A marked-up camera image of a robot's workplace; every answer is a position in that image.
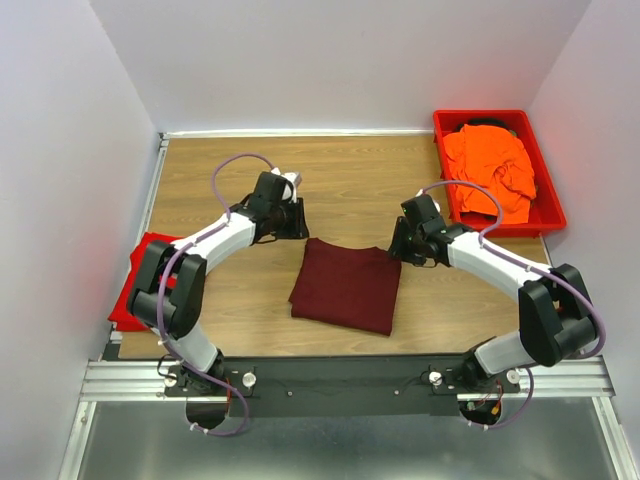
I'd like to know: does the maroon t shirt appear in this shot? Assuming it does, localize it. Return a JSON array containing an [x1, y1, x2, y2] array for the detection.
[[289, 238, 402, 337]]

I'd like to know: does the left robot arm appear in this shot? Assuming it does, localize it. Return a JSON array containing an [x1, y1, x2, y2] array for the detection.
[[126, 168, 309, 395]]

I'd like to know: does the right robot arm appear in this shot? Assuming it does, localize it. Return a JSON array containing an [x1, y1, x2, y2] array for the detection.
[[388, 195, 605, 392]]

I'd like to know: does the orange t shirt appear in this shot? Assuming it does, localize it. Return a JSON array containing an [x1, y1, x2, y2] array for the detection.
[[443, 124, 537, 225]]

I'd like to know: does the red plastic bin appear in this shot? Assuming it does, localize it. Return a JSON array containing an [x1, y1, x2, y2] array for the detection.
[[433, 110, 566, 238]]

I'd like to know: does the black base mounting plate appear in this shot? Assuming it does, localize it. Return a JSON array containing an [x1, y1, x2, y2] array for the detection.
[[164, 354, 520, 418]]

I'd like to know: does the folded red t shirt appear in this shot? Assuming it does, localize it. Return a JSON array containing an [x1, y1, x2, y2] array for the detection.
[[107, 231, 184, 334]]

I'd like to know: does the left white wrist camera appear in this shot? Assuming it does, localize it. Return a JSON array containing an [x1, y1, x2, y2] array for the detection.
[[281, 172, 302, 203]]

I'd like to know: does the aluminium frame rail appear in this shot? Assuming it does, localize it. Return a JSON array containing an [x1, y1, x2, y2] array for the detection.
[[80, 357, 615, 402]]

